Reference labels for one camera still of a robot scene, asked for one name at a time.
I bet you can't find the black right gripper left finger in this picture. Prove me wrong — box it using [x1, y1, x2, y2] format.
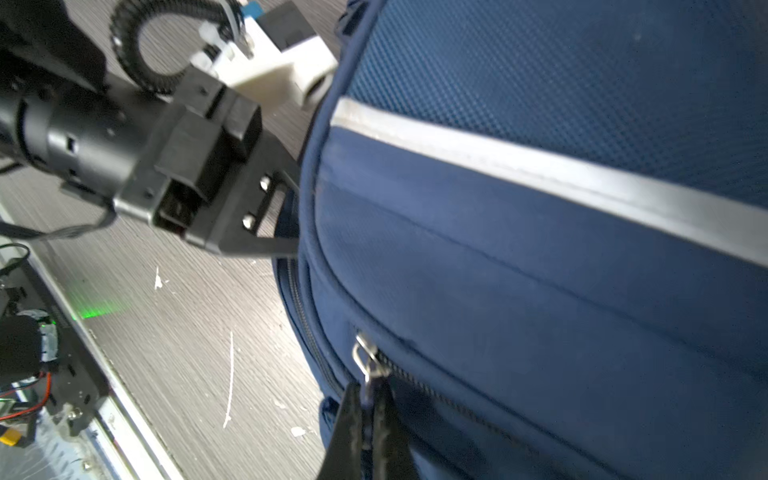
[317, 383, 363, 480]

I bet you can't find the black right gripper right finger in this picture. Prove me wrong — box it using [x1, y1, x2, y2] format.
[373, 382, 419, 480]

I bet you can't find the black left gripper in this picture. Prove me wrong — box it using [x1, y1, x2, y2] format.
[1, 65, 300, 258]

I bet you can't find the navy blue student backpack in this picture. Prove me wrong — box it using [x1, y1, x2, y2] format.
[274, 1, 767, 479]

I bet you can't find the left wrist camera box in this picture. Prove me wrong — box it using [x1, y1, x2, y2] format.
[190, 1, 338, 111]

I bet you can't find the black corrugated cable conduit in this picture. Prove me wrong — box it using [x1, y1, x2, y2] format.
[109, 0, 232, 96]

